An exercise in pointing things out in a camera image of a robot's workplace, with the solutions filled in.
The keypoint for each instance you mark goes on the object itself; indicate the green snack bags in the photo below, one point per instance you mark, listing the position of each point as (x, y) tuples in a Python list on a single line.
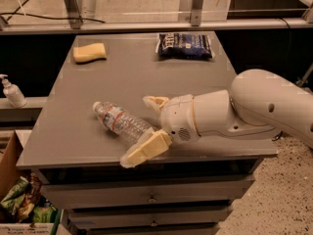
[(24, 202)]

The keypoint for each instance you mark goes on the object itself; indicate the cardboard box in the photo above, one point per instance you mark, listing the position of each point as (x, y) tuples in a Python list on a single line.
[(10, 149)]

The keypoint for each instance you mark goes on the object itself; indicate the clear plastic water bottle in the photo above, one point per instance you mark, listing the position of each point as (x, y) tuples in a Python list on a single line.
[(121, 122)]

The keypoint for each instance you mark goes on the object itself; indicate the drawer knob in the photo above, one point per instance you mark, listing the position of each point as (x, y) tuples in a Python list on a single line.
[(152, 199), (154, 223)]

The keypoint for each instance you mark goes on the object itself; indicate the blue chip bag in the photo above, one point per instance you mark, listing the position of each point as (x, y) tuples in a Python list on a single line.
[(184, 46)]

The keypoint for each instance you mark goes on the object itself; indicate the grey drawer cabinet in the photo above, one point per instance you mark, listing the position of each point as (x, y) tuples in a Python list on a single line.
[(77, 159)]

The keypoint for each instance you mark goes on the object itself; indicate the white pump dispenser bottle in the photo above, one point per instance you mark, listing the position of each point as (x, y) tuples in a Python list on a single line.
[(12, 92)]

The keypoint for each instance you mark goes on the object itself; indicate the top drawer knob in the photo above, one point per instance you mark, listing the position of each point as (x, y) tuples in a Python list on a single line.
[(152, 199)]

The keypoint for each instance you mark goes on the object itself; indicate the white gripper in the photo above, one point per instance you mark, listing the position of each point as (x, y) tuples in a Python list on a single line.
[(177, 117)]

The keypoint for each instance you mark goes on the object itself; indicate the metal frame rail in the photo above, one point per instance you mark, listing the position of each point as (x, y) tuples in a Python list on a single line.
[(104, 16)]

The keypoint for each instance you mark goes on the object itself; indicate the lower drawer knob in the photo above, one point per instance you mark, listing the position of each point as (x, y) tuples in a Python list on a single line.
[(154, 223)]

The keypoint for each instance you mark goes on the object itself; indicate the yellow sponge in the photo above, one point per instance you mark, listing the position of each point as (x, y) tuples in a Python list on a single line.
[(89, 53)]

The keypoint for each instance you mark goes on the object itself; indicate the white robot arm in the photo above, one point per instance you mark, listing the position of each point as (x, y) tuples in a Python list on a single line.
[(258, 105)]

